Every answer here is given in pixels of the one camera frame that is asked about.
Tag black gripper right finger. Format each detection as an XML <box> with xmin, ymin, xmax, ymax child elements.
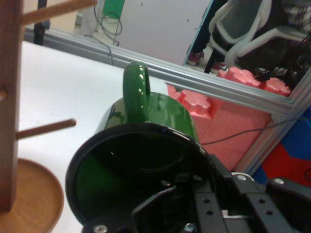
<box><xmin>211</xmin><ymin>155</ymin><xmax>311</xmax><ymax>233</ymax></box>

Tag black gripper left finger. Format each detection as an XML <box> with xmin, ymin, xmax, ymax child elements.
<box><xmin>84</xmin><ymin>173</ymin><xmax>229</xmax><ymax>233</ymax></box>

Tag green enamel mug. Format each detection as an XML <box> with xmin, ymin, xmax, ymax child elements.
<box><xmin>65</xmin><ymin>62</ymin><xmax>217</xmax><ymax>226</ymax></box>

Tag orange red floor mat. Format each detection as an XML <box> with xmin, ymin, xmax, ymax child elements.
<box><xmin>261</xmin><ymin>143</ymin><xmax>311</xmax><ymax>189</ymax></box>

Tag dark blue foam mat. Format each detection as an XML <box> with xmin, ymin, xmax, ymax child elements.
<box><xmin>279</xmin><ymin>114</ymin><xmax>311</xmax><ymax>161</ymax></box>

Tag pink foam blocks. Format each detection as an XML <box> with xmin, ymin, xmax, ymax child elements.
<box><xmin>166</xmin><ymin>66</ymin><xmax>292</xmax><ymax>172</ymax></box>

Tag person legs dark trousers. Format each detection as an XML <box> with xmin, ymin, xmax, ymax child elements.
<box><xmin>186</xmin><ymin>0</ymin><xmax>229</xmax><ymax>75</ymax></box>

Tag white office chair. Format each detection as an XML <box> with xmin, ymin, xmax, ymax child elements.
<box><xmin>208</xmin><ymin>0</ymin><xmax>311</xmax><ymax>65</ymax></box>

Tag white board panel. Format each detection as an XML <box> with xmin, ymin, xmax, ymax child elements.
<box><xmin>116</xmin><ymin>0</ymin><xmax>214</xmax><ymax>66</ymax></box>

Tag green board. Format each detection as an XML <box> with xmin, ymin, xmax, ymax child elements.
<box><xmin>102</xmin><ymin>0</ymin><xmax>124</xmax><ymax>19</ymax></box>

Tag wooden mug tree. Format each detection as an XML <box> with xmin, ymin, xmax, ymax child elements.
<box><xmin>0</xmin><ymin>0</ymin><xmax>98</xmax><ymax>233</ymax></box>

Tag thin black cable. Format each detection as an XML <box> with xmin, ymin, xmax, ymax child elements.
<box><xmin>201</xmin><ymin>116</ymin><xmax>311</xmax><ymax>146</ymax></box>

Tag aluminium frame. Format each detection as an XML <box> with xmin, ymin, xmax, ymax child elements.
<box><xmin>24</xmin><ymin>25</ymin><xmax>311</xmax><ymax>175</ymax></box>

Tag black cable bundle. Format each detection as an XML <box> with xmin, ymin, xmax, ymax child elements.
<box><xmin>252</xmin><ymin>31</ymin><xmax>311</xmax><ymax>84</ymax></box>

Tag grey cable loop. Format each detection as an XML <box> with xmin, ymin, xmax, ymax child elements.
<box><xmin>93</xmin><ymin>9</ymin><xmax>122</xmax><ymax>65</ymax></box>

